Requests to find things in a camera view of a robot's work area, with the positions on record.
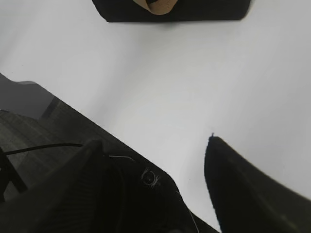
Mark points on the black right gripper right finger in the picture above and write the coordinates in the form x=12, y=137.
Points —
x=246, y=200

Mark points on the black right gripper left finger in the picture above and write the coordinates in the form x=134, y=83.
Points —
x=69, y=200

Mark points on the black tote bag tan handles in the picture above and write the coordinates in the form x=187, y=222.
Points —
x=156, y=11

